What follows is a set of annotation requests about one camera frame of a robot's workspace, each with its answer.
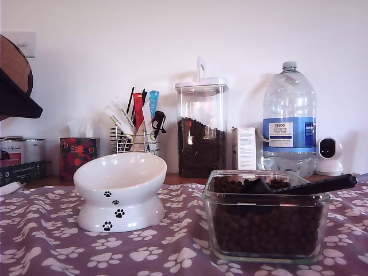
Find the red sachet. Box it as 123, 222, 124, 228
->
132, 91, 146, 132

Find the small white printed carton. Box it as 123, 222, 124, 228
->
231, 126, 258, 171

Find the white tin with red label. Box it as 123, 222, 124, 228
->
0, 137, 26, 168

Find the purple paw-print cloth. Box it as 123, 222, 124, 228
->
0, 172, 368, 276

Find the plain white sachet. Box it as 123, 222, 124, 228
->
141, 100, 153, 136

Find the white ceramic paw-print cat bowl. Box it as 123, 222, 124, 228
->
72, 152, 167, 233

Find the tall clear white-lidded storage jar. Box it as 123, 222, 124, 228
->
174, 56, 230, 178

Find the square clear glass container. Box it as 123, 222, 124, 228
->
201, 169, 333, 264

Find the small white object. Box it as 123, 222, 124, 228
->
0, 181, 26, 195

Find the black plastic clip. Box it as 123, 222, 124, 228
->
151, 110, 167, 139

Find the large clear blue-labelled water bottle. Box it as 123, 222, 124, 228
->
260, 60, 318, 178

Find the blue sachet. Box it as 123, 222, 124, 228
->
148, 90, 160, 121

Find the chrome wire basket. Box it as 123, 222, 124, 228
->
109, 126, 160, 156

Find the black plastic measuring spoon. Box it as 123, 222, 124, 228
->
240, 173, 359, 196

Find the white paper tissue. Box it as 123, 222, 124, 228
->
66, 117, 94, 139

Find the plain white tin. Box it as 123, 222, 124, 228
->
25, 139, 47, 162

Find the dark green flat box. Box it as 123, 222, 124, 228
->
0, 159, 47, 187

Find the white sachet with green print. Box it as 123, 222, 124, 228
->
103, 105, 132, 136

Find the small white round camera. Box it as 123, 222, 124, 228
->
315, 137, 344, 177

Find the white sachet with dark text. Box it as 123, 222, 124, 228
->
110, 97, 136, 135

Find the floral red tissue box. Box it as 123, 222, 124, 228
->
59, 137, 101, 182

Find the thin black stick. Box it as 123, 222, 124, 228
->
125, 86, 136, 116

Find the white wall light switch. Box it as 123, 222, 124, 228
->
17, 31, 37, 58

